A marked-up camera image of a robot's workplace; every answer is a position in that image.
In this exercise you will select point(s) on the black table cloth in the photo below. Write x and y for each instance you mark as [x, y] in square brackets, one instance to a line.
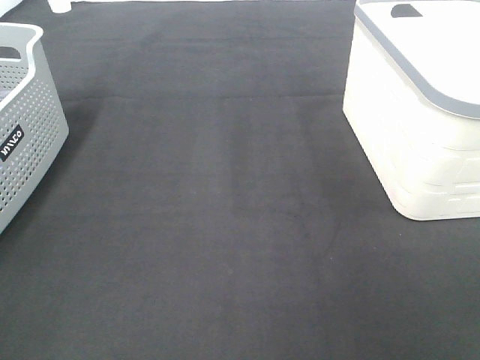
[212, 202]

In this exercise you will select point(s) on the white plastic basket grey rim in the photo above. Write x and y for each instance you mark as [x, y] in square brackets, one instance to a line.
[412, 100]

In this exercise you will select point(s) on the grey perforated plastic basket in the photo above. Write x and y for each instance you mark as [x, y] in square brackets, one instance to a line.
[33, 124]

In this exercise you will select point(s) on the white cylindrical object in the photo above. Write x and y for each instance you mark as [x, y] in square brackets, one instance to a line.
[60, 6]

